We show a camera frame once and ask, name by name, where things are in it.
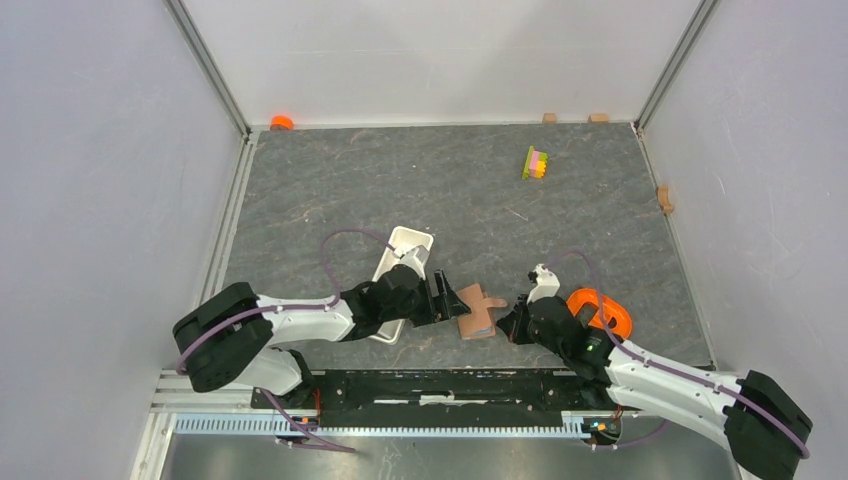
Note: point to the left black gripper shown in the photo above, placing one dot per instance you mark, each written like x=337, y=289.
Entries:
x=446, y=303

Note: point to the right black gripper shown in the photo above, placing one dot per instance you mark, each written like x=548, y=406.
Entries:
x=512, y=325

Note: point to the brown leather card holder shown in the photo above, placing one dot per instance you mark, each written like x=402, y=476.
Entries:
x=479, y=322

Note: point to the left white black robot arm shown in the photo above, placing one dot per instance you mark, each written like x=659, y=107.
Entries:
x=234, y=337

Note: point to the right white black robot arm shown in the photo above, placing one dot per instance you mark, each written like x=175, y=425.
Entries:
x=752, y=417

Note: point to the orange horseshoe toy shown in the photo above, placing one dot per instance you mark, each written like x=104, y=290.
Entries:
x=599, y=312

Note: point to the colourful toy brick stack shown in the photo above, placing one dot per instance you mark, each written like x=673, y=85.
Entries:
x=535, y=165

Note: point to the curved wooden piece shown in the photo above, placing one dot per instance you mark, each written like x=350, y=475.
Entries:
x=664, y=199

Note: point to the orange round cap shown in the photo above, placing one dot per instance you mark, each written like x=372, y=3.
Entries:
x=281, y=122

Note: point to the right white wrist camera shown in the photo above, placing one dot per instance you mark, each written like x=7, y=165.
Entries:
x=545, y=283

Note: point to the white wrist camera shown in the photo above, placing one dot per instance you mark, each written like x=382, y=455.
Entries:
x=416, y=259
x=545, y=283

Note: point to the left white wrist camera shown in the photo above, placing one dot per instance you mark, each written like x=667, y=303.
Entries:
x=416, y=259

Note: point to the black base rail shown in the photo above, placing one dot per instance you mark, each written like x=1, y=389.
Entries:
x=447, y=398

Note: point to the blue-white cable duct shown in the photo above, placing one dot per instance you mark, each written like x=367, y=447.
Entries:
x=257, y=424

